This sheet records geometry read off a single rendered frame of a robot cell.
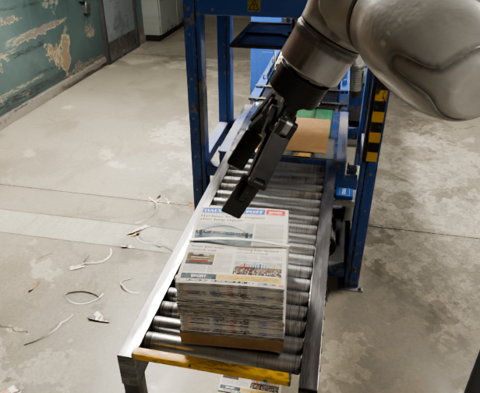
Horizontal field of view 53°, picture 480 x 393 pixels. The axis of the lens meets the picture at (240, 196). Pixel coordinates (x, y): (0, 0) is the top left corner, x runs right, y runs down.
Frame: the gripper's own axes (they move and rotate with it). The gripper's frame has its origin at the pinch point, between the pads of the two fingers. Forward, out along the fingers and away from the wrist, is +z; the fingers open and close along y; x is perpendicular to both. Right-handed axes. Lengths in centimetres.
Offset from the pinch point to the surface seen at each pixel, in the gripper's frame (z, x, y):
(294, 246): 56, -50, 72
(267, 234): 39, -29, 48
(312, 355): 52, -50, 22
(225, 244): 45, -18, 42
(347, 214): 84, -110, 165
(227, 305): 49, -22, 24
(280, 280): 37, -31, 27
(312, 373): 52, -50, 16
